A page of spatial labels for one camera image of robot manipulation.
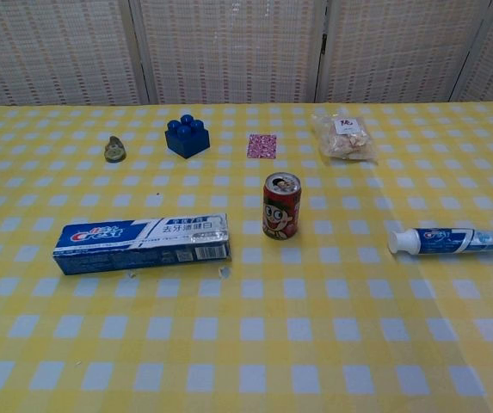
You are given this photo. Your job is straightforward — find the blue white toothpaste box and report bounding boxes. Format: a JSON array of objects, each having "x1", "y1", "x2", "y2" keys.
[{"x1": 52, "y1": 213, "x2": 233, "y2": 276}]

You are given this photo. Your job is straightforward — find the blue white toothpaste tube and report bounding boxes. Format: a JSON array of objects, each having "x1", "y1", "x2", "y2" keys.
[{"x1": 387, "y1": 218, "x2": 493, "y2": 259}]

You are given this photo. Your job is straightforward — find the red cartoon drink can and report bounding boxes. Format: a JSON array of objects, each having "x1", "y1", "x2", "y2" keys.
[{"x1": 262, "y1": 171, "x2": 301, "y2": 240}]

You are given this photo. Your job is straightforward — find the blue studded building block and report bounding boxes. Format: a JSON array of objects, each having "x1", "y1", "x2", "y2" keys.
[{"x1": 164, "y1": 114, "x2": 211, "y2": 160}]

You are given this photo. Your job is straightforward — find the yellow white checked tablecloth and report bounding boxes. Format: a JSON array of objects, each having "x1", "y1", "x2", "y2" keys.
[{"x1": 0, "y1": 101, "x2": 493, "y2": 413}]

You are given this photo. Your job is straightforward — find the clear snack bag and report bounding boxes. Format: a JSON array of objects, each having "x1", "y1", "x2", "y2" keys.
[{"x1": 311, "y1": 108, "x2": 379, "y2": 163}]

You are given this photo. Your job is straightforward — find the green correction tape dispenser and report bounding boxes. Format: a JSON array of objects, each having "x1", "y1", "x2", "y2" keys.
[{"x1": 103, "y1": 135, "x2": 127, "y2": 164}]

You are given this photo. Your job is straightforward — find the beige woven folding screen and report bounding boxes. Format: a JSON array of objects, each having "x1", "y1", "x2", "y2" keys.
[{"x1": 0, "y1": 0, "x2": 493, "y2": 107}]

